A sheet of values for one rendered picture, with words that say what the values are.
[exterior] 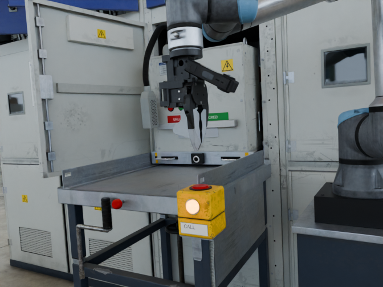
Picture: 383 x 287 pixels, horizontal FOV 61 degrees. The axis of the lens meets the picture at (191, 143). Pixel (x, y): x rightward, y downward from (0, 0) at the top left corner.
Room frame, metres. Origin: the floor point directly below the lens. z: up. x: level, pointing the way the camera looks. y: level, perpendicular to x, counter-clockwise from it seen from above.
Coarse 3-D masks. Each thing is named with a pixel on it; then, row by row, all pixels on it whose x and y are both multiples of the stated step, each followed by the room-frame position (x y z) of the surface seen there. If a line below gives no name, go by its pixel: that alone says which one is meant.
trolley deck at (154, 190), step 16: (128, 176) 1.39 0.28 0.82; (144, 176) 1.36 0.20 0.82; (160, 176) 1.34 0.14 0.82; (176, 176) 1.32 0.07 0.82; (192, 176) 1.30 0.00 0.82; (256, 176) 1.31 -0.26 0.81; (64, 192) 1.18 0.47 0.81; (80, 192) 1.14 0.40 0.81; (96, 192) 1.11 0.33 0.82; (112, 192) 1.07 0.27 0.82; (128, 192) 1.05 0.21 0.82; (144, 192) 1.04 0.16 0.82; (160, 192) 1.03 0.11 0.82; (176, 192) 1.02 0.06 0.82; (224, 192) 1.00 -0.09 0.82; (240, 192) 1.13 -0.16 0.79; (112, 208) 1.08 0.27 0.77; (128, 208) 1.04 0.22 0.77; (144, 208) 1.01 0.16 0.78; (160, 208) 0.99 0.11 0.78; (176, 208) 0.96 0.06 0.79
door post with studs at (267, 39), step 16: (272, 32) 1.49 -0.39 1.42; (272, 48) 1.49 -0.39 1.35; (272, 64) 1.50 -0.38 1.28; (272, 80) 1.50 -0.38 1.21; (272, 96) 1.50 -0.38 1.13; (272, 112) 1.50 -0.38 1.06; (272, 128) 1.50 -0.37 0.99; (272, 144) 1.50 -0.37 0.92; (272, 160) 1.50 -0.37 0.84; (272, 176) 1.50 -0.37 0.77; (272, 192) 1.51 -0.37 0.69; (272, 208) 1.51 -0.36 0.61
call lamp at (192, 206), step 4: (188, 200) 0.67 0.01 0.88; (192, 200) 0.67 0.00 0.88; (196, 200) 0.66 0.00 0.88; (188, 204) 0.66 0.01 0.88; (192, 204) 0.66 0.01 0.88; (196, 204) 0.66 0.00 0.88; (188, 208) 0.66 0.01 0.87; (192, 208) 0.66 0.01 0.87; (196, 208) 0.66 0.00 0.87; (192, 212) 0.66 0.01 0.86; (196, 212) 0.67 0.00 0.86
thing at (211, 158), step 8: (152, 152) 1.66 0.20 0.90; (160, 152) 1.64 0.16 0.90; (168, 152) 1.62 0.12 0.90; (176, 152) 1.60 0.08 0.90; (184, 152) 1.58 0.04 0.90; (192, 152) 1.55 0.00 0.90; (200, 152) 1.53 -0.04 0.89; (208, 152) 1.52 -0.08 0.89; (216, 152) 1.50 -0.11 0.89; (224, 152) 1.48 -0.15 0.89; (232, 152) 1.46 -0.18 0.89; (248, 152) 1.42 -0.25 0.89; (152, 160) 1.67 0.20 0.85; (168, 160) 1.62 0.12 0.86; (176, 160) 1.60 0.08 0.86; (184, 160) 1.58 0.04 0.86; (208, 160) 1.52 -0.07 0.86; (216, 160) 1.50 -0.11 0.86
